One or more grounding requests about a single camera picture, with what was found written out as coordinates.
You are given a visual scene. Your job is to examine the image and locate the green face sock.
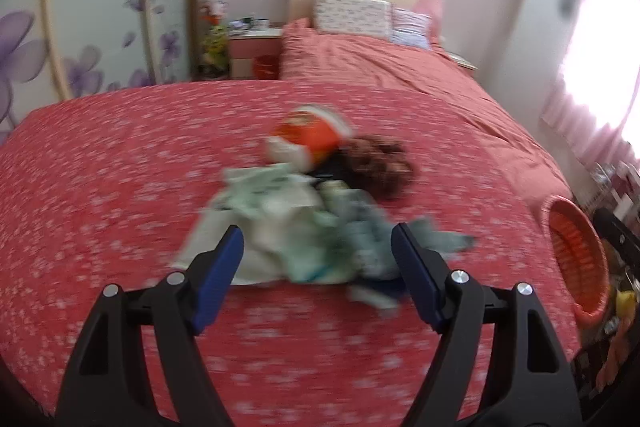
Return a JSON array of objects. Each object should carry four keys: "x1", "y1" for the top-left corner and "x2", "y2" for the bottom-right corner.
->
[{"x1": 212, "y1": 164, "x2": 323, "y2": 227}]

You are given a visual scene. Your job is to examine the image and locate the orange plastic trash basket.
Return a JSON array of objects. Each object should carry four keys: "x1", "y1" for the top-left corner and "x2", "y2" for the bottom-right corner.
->
[{"x1": 539, "y1": 196, "x2": 610, "y2": 329}]

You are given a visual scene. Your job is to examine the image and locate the grey blue sock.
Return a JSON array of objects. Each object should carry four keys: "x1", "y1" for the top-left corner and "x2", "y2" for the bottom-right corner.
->
[{"x1": 299, "y1": 185, "x2": 478, "y2": 310}]

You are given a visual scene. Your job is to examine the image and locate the red floral tablecloth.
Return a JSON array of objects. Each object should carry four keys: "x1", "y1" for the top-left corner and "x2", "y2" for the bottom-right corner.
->
[{"x1": 1, "y1": 81, "x2": 578, "y2": 426}]

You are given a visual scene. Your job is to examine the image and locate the white wipes packet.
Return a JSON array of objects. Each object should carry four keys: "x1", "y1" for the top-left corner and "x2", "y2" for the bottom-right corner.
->
[{"x1": 171, "y1": 206, "x2": 326, "y2": 286}]

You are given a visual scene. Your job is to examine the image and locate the red plaid scrunchie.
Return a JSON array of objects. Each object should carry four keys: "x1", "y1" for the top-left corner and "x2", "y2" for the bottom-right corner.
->
[{"x1": 340, "y1": 134, "x2": 416, "y2": 199}]

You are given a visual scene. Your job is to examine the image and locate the black mesh pouch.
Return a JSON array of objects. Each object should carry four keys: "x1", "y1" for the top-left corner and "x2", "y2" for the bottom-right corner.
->
[{"x1": 309, "y1": 150, "x2": 352, "y2": 186}]

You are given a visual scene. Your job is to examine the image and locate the red paper cup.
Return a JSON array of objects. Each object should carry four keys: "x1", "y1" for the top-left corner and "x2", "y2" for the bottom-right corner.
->
[{"x1": 264, "y1": 104, "x2": 355, "y2": 173}]

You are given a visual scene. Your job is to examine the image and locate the far side nightstand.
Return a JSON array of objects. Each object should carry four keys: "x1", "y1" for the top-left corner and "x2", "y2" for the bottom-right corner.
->
[{"x1": 445, "y1": 51, "x2": 477, "y2": 72}]

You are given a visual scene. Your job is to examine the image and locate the green plush toy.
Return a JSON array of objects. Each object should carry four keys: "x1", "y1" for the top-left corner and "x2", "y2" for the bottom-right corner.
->
[{"x1": 198, "y1": 25, "x2": 230, "y2": 78}]

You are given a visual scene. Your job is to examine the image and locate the small red bin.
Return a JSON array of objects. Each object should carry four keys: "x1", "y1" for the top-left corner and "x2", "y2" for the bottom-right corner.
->
[{"x1": 252, "y1": 55, "x2": 280, "y2": 80}]

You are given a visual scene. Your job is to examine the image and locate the pink white nightstand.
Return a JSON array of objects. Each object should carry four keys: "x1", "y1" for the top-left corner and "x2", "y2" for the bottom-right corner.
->
[{"x1": 229, "y1": 28, "x2": 282, "y2": 80}]

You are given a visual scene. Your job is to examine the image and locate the pink striped pillow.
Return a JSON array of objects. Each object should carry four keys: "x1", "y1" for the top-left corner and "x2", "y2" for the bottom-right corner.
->
[{"x1": 390, "y1": 6, "x2": 432, "y2": 50}]

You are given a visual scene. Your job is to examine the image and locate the pink bed duvet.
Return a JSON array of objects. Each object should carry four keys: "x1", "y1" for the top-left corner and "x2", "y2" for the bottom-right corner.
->
[{"x1": 281, "y1": 18, "x2": 572, "y2": 206}]

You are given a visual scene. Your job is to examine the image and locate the sliding floral wardrobe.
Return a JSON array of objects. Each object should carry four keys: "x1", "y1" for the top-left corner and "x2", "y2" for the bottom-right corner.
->
[{"x1": 1, "y1": 0, "x2": 193, "y2": 139}]

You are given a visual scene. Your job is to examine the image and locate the white mug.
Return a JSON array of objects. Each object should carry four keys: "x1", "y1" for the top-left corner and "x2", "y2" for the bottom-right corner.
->
[{"x1": 254, "y1": 17, "x2": 270, "y2": 31}]

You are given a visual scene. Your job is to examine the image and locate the white floral pillow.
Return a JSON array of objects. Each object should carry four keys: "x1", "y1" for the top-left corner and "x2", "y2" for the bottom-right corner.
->
[{"x1": 312, "y1": 0, "x2": 393, "y2": 40}]

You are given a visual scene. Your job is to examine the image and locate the white wire rack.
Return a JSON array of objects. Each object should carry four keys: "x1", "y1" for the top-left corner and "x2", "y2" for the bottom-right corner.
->
[{"x1": 582, "y1": 161, "x2": 639, "y2": 228}]

